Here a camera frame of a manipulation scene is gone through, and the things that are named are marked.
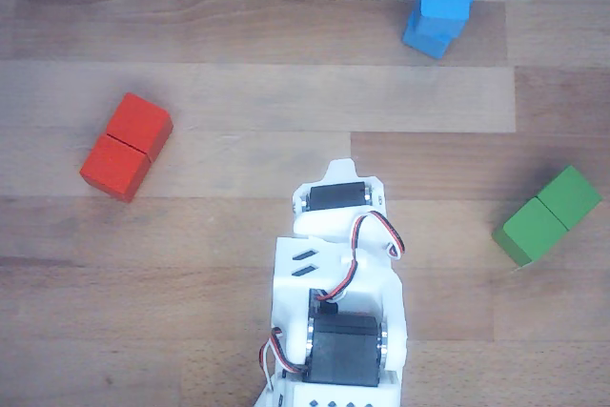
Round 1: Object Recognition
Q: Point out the long blue block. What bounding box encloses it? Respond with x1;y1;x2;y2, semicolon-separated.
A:
401;0;490;60

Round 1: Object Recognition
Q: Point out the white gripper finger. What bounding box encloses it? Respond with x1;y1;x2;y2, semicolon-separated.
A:
291;157;385;213

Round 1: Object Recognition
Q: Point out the red black servo cable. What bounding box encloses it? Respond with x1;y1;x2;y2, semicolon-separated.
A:
259;326;309;392
316;210;406;303

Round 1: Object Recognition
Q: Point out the long green block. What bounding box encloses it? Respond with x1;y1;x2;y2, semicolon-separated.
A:
491;164;603;269

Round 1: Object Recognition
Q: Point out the long red block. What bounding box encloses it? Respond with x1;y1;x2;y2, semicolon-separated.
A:
79;92;174;204

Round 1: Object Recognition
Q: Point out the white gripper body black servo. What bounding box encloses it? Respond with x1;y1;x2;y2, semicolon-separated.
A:
293;182;405;260

